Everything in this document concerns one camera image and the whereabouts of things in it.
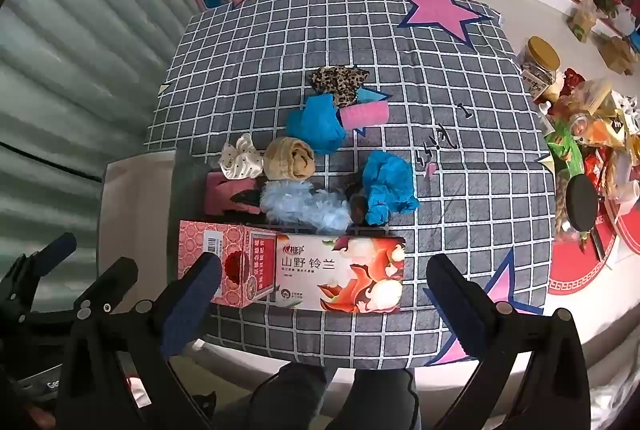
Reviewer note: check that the jar with gold lid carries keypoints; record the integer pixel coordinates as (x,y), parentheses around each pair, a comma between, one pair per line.
(540,60)

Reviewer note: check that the person's right leg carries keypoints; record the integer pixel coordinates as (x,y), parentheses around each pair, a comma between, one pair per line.
(385,402)

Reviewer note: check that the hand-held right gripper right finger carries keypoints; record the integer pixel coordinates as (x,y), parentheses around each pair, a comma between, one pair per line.
(462,310)

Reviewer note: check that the beige towel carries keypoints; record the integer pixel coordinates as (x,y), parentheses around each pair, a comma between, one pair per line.
(290,157)

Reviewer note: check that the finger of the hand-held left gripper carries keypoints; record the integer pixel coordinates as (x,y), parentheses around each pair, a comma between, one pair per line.
(112,277)
(52,255)

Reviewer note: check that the white red snack packet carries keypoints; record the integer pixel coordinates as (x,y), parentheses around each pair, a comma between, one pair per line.
(340,270)

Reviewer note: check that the red round mat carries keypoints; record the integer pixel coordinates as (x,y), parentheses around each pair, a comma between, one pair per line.
(585,275)

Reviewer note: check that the pink foam roller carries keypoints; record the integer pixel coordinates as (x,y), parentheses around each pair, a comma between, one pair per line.
(362,115)

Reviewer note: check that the leopard print scrunchie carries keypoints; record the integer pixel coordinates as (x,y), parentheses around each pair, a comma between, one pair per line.
(340,82)

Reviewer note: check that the black round disc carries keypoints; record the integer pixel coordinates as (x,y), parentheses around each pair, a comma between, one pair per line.
(580,202)

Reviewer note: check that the green yellow snack bag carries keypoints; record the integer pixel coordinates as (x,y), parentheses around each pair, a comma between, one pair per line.
(582,22)

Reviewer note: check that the blue cloth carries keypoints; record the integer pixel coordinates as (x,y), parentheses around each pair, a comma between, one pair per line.
(315,122)
(387,185)

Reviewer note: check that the brown cardboard box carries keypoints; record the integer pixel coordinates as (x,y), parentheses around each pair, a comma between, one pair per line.
(617,52)

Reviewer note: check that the pile of snack packets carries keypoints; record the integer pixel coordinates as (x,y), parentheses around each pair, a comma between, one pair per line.
(590,130)

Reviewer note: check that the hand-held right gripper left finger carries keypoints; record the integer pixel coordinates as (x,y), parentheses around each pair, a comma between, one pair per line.
(192,305)

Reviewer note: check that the grey checked star blanket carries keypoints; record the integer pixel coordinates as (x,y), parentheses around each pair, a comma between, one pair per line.
(300,35)

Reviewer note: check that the white polka dot scrunchie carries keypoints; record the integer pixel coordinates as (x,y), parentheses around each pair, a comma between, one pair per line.
(240,160)

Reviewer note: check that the dark brown fluffy scrunchie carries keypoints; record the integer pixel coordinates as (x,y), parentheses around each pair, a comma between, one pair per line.
(357,205)

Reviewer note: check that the light blue fluffy scrunchie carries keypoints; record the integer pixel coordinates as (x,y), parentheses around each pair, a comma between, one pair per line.
(300,207)

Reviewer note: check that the red flower plant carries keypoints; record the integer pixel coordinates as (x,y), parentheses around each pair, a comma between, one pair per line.
(607,0)

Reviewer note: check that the pink patterned box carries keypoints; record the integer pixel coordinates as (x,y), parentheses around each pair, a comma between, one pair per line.
(230,250)

